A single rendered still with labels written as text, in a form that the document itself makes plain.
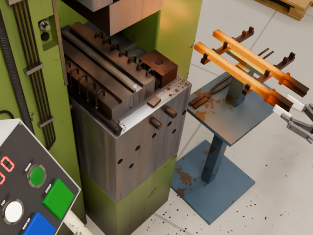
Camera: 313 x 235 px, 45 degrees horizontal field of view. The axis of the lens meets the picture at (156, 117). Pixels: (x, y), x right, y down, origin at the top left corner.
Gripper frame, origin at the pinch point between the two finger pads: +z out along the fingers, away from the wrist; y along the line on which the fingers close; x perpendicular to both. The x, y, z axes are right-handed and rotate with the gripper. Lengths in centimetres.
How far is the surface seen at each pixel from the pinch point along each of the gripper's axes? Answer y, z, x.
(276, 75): 10.0, 11.5, 0.6
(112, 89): -44, 42, 4
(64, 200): -80, 18, 5
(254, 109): 14.5, 16.2, -26.1
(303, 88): 11.0, 0.8, 1.5
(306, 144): 81, 0, -95
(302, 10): 195, 79, -84
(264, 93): -1.7, 9.0, 0.9
